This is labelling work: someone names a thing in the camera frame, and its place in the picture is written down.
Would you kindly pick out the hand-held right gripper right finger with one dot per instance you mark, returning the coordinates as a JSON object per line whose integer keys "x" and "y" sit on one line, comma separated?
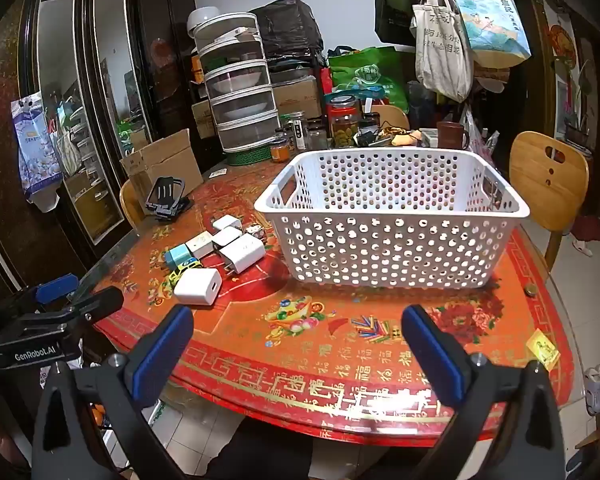
{"x": 435, "y": 355}

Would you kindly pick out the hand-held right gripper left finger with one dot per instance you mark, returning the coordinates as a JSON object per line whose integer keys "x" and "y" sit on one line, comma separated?
{"x": 162, "y": 355}

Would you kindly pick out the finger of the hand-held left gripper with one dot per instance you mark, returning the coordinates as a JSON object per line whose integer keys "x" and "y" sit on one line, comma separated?
{"x": 55, "y": 289}
{"x": 100, "y": 302}

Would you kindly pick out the large white charger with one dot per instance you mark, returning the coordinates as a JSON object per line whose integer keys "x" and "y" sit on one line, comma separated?
{"x": 197, "y": 286}

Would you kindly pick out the light blue charger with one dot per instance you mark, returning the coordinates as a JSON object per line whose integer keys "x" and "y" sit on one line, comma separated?
{"x": 175, "y": 256}

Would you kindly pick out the white charger with dark face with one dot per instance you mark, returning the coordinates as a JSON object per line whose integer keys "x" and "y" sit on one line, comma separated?
{"x": 200, "y": 245}

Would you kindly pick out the white perforated plastic basket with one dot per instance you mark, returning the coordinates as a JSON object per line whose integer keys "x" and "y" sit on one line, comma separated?
{"x": 380, "y": 240}

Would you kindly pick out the white charger with prongs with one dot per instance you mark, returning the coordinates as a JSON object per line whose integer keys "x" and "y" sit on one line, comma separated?
{"x": 242, "y": 250}

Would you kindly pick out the small white charger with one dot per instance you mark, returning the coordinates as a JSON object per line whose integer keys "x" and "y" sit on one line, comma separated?
{"x": 225, "y": 236}
{"x": 226, "y": 222}

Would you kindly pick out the yellow toy car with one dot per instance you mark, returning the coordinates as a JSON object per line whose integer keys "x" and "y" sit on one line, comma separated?
{"x": 181, "y": 270}

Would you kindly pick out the red printed tablecloth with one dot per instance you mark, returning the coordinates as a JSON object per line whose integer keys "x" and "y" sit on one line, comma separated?
{"x": 330, "y": 360}

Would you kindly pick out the yellow card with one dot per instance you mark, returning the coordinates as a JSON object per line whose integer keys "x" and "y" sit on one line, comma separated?
{"x": 542, "y": 347}

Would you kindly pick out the small round metal cap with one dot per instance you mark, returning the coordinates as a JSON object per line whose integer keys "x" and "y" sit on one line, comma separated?
{"x": 530, "y": 290}

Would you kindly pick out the black phone stand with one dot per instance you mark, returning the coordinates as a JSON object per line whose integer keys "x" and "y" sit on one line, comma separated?
{"x": 165, "y": 195}

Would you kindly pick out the person's dark trousers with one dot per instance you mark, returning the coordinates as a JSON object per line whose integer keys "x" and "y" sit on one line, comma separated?
{"x": 260, "y": 452}

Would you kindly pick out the white dice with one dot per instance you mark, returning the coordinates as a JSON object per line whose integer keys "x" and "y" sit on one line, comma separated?
{"x": 254, "y": 233}

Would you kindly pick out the open cardboard box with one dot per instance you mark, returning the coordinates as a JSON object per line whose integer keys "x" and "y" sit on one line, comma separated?
{"x": 165, "y": 160}

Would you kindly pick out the white slipper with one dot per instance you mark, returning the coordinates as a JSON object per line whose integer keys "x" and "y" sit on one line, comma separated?
{"x": 582, "y": 247}

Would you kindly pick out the green plastic tray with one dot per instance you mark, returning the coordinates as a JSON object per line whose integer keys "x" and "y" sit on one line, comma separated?
{"x": 240, "y": 159}

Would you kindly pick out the dark red floor mat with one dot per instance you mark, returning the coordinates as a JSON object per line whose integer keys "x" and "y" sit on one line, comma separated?
{"x": 592, "y": 230}

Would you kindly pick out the brown mug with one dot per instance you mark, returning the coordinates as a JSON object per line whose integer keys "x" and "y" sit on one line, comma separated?
{"x": 450, "y": 136}

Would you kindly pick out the orange paper packet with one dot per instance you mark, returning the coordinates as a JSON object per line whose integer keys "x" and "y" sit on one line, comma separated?
{"x": 405, "y": 136}

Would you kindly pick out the clear printed plastic bag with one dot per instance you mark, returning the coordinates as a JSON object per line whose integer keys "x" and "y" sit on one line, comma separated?
{"x": 475, "y": 135}

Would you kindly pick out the dark wooden cabinet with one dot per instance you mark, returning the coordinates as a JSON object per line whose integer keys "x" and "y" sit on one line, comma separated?
{"x": 165, "y": 85}

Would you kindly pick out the small orange jar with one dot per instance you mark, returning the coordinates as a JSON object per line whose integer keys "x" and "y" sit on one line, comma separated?
{"x": 279, "y": 152}

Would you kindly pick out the stacked clear storage drawers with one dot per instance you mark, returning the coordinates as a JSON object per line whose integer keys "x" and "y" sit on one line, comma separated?
{"x": 240, "y": 110}

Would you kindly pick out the clear glass jar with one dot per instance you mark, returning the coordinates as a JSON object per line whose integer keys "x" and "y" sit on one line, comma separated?
{"x": 317, "y": 137}
{"x": 297, "y": 121}

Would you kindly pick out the pickle jar with red lid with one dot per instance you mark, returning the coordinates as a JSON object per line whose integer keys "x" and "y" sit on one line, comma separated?
{"x": 343, "y": 125}

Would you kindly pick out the brown cardboard box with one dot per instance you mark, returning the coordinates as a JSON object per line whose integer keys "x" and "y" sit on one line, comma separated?
{"x": 300, "y": 97}

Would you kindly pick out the potted plant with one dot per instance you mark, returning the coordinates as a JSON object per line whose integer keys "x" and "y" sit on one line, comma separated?
{"x": 577, "y": 105}

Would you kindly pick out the green shopping bag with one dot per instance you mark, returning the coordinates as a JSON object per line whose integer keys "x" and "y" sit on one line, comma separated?
{"x": 365, "y": 75}

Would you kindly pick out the white canvas tote bag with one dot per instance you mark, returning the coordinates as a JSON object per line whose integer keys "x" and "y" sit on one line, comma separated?
{"x": 440, "y": 50}

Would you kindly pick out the black plastic covered bundle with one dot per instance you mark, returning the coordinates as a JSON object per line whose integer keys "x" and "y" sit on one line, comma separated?
{"x": 285, "y": 25}

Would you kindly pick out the blue printed tote bag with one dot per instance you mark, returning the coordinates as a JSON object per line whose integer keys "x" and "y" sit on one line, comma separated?
{"x": 490, "y": 25}

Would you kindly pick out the black hanging bag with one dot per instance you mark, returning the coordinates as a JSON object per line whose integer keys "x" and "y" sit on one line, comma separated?
{"x": 390, "y": 20}

